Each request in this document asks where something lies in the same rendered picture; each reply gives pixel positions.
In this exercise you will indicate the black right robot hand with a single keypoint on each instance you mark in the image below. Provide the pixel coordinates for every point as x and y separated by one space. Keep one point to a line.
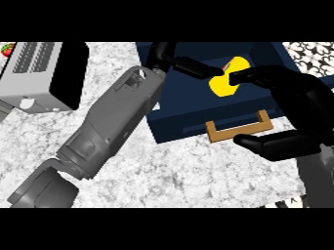
318 104

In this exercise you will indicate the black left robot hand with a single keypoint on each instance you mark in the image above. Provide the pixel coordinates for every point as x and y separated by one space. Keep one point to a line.
193 67

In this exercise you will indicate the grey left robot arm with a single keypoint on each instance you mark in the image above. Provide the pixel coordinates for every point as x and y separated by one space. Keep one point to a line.
110 121

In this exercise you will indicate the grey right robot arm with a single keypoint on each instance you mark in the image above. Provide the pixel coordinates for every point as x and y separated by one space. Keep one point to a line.
320 183

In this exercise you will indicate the yellow cup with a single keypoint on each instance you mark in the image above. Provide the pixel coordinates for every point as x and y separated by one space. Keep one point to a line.
218 85

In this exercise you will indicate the navy blue drawer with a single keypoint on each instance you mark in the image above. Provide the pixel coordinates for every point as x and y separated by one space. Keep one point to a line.
181 126
189 92

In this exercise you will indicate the navy blue drawer front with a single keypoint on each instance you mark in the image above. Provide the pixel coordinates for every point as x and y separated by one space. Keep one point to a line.
181 126

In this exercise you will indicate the grey and black toaster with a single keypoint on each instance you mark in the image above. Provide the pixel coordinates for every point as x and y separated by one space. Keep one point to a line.
25 81

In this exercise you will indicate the red strawberry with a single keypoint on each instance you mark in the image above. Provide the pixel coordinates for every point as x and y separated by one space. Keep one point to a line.
7 50

